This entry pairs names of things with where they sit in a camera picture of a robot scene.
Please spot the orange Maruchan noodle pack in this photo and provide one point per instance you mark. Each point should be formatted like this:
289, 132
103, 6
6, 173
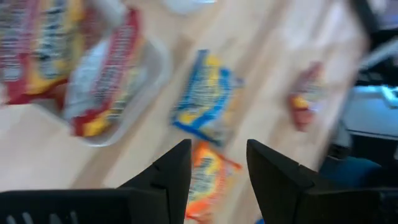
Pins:
208, 180

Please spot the red Maruchan noodle pack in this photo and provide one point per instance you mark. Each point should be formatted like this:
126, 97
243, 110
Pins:
109, 77
46, 62
303, 105

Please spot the blue Maruchan noodle pack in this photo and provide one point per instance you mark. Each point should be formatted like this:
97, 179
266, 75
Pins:
205, 99

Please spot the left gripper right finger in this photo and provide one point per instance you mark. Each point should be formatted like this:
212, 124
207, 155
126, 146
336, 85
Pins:
289, 199

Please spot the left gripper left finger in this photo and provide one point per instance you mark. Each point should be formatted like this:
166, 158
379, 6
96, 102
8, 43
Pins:
161, 193

